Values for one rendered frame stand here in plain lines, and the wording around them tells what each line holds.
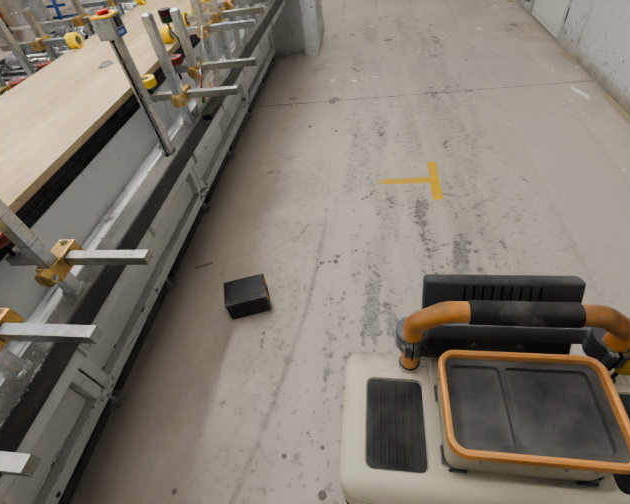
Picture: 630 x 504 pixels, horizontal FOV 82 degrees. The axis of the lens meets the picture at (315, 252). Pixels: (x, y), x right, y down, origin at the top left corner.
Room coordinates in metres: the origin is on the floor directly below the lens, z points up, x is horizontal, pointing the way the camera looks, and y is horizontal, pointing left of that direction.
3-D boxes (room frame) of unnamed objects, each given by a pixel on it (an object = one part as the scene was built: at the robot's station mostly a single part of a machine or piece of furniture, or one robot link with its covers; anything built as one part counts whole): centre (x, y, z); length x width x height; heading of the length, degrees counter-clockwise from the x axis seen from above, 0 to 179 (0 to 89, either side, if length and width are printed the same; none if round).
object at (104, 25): (1.47, 0.54, 1.18); 0.07 x 0.07 x 0.08; 76
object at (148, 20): (1.72, 0.48, 0.92); 0.04 x 0.04 x 0.48; 76
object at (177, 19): (1.97, 0.42, 0.87); 0.04 x 0.04 x 0.48; 76
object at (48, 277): (0.77, 0.71, 0.80); 0.14 x 0.06 x 0.05; 166
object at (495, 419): (0.16, -0.25, 0.87); 0.23 x 0.15 x 0.11; 75
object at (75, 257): (0.78, 0.66, 0.80); 0.43 x 0.03 x 0.04; 76
